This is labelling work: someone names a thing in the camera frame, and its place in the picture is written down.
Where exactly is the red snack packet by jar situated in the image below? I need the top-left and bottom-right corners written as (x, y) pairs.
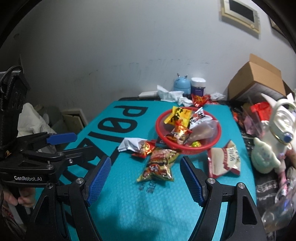
top-left (191, 94), bottom-right (211, 108)

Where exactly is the white red snack bag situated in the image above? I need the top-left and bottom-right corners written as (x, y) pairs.
top-left (207, 140), bottom-right (241, 179)

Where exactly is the white torn wrapper packet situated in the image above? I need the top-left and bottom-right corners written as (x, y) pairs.
top-left (118, 138), bottom-right (147, 153)

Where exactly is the blue deer humidifier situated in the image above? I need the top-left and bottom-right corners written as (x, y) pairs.
top-left (173, 73), bottom-right (191, 95)

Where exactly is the crumpled wrapper behind jar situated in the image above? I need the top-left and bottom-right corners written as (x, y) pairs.
top-left (210, 92), bottom-right (226, 101)

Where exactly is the white peanut snack packet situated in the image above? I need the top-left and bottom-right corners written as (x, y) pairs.
top-left (189, 107), bottom-right (213, 130)

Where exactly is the brown cardboard box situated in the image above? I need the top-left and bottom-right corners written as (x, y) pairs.
top-left (228, 54), bottom-right (293, 103)

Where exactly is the wall intercom panel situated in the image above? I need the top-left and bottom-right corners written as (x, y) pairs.
top-left (220, 1), bottom-right (260, 36)

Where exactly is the person's left hand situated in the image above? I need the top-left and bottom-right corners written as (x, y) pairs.
top-left (4, 188), bottom-right (36, 208)

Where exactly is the crumpled white tissue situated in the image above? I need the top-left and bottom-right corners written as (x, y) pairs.
top-left (157, 85), bottom-right (193, 107)

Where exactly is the white remote control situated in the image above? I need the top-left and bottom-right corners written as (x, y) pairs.
top-left (138, 90), bottom-right (158, 98)

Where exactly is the teal bubble mat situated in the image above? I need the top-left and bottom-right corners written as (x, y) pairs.
top-left (34, 99), bottom-right (258, 241)

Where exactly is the white lid purple jar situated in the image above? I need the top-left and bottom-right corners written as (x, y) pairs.
top-left (191, 77), bottom-right (206, 97)

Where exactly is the gold cereal snack bag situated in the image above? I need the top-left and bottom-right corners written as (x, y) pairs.
top-left (137, 148), bottom-right (180, 182)

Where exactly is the clear glass cup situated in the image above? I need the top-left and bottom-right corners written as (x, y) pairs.
top-left (261, 180), bottom-right (295, 233)

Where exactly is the yellow black snack packet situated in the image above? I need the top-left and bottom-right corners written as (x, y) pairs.
top-left (164, 106), bottom-right (192, 127)

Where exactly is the white cartoon dog bottle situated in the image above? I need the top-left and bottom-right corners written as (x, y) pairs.
top-left (251, 93), bottom-right (295, 174)

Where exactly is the red plastic basket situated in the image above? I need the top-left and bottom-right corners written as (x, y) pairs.
top-left (156, 107), bottom-right (221, 155)

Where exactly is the orange red snack packet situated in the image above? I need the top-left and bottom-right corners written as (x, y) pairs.
top-left (132, 141), bottom-right (156, 159)

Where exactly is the clear plastic bag in basket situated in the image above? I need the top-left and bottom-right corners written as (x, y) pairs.
top-left (186, 120), bottom-right (219, 145)

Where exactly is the red gift packet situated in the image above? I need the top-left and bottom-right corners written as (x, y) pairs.
top-left (250, 101), bottom-right (272, 121)

